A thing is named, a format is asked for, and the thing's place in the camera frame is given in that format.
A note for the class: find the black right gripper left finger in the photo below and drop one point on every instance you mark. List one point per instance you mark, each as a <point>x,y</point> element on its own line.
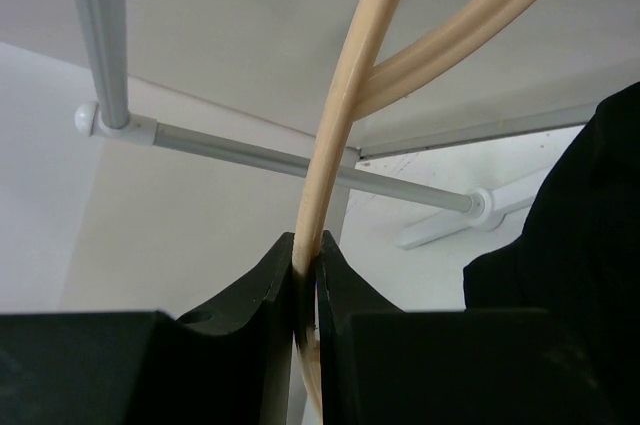
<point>227,361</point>

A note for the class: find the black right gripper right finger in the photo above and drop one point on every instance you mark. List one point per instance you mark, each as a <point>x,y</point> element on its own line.
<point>382,365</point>

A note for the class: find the white metal clothes rack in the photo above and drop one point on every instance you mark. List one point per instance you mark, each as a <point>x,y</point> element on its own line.
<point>103,25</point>

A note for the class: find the beige wooden hanger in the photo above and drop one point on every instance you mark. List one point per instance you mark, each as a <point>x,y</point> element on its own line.
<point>359,88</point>

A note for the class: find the aluminium table edge rail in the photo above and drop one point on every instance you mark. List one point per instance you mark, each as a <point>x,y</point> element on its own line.
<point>540,122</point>

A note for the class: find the black trousers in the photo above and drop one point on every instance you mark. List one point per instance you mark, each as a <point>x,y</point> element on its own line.
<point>578,253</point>

